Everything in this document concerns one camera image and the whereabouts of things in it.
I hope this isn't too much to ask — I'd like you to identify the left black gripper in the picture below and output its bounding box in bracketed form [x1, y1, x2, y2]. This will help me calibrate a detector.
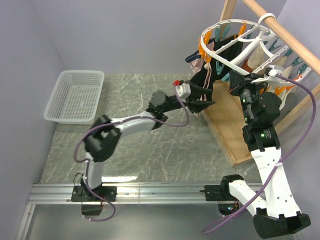
[161, 81, 215, 114]

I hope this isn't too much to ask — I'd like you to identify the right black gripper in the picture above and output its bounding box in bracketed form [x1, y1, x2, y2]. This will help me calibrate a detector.
[228, 70, 267, 124]

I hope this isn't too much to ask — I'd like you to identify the black boxer briefs tan waistband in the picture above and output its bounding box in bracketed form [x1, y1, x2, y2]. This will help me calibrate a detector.
[190, 58, 220, 116]

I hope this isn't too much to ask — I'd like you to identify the pink underwear navy trim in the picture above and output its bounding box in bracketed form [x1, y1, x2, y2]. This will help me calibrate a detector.
[185, 43, 212, 74]

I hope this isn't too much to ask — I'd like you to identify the white round clip hanger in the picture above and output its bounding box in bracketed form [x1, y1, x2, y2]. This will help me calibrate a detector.
[199, 13, 311, 87]

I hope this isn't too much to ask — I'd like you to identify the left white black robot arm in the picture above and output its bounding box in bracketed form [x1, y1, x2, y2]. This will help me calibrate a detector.
[80, 80, 214, 201]

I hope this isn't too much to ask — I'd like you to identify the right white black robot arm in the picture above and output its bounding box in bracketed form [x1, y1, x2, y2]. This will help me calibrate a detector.
[220, 70, 311, 239]

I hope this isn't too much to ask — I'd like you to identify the cream hanging underwear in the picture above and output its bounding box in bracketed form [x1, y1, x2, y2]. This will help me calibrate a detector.
[248, 46, 293, 71]

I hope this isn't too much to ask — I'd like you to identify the pale green hanging underwear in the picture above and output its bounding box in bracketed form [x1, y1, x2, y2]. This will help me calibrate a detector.
[274, 85, 296, 110]

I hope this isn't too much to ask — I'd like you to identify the rust orange hanging garment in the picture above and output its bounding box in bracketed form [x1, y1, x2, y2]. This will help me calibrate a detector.
[241, 58, 253, 73]

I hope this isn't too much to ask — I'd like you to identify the black hanging garment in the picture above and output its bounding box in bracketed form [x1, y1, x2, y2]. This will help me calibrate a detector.
[213, 34, 243, 61]

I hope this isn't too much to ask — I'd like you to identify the white plastic basket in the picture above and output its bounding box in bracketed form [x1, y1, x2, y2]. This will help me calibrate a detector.
[43, 70, 105, 125]

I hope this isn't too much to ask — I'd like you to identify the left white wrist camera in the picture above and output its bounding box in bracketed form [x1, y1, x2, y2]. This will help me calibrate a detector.
[173, 80, 191, 100]

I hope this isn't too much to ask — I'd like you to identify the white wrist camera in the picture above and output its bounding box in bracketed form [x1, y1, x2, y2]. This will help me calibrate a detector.
[173, 80, 191, 100]
[265, 65, 284, 77]

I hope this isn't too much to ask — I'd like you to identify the wooden drying rack frame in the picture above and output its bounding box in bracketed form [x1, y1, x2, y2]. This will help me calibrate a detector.
[198, 0, 320, 166]

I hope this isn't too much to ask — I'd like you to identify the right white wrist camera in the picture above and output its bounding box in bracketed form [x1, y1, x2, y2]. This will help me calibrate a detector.
[265, 65, 284, 77]

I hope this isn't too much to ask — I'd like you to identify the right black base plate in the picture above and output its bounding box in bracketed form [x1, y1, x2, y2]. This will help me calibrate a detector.
[200, 174, 244, 216]

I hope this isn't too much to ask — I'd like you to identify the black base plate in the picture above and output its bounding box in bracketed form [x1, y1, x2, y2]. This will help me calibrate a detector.
[71, 172, 118, 217]
[200, 174, 244, 216]

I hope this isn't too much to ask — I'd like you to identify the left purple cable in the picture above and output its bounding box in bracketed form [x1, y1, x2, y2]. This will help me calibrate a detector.
[74, 92, 191, 222]

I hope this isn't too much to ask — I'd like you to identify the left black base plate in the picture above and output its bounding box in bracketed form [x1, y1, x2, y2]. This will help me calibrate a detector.
[71, 172, 118, 217]

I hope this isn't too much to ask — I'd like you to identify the aluminium mounting rail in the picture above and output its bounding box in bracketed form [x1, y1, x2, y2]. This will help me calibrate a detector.
[16, 181, 230, 240]

